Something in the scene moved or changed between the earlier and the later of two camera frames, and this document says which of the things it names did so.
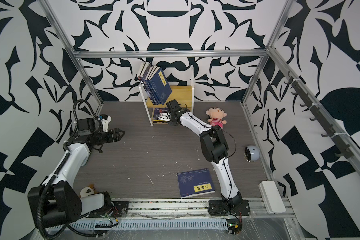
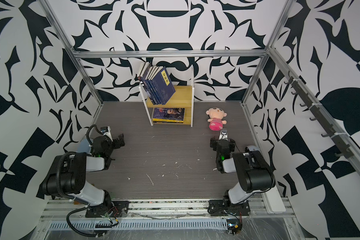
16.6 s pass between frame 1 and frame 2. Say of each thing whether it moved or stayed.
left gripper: moved
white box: stayed
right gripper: moved
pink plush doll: stayed
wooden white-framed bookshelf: stayed
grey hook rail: stayed
